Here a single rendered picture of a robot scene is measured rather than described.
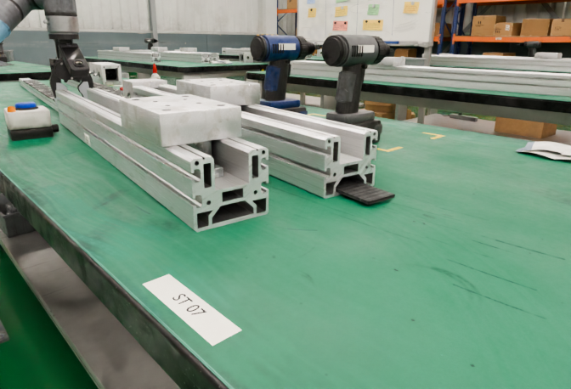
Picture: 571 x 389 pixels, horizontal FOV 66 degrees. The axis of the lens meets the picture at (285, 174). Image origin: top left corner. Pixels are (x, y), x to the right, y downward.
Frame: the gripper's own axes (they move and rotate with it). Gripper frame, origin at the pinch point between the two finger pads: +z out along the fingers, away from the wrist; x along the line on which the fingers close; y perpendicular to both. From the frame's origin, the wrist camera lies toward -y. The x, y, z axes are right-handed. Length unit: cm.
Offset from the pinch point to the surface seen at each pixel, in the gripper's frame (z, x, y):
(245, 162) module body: -5, -2, -85
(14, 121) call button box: -2.4, 16.1, -21.6
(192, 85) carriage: -10.4, -13.3, -46.0
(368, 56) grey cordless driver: -16, -42, -66
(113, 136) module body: -4, 5, -56
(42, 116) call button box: -2.8, 10.6, -21.6
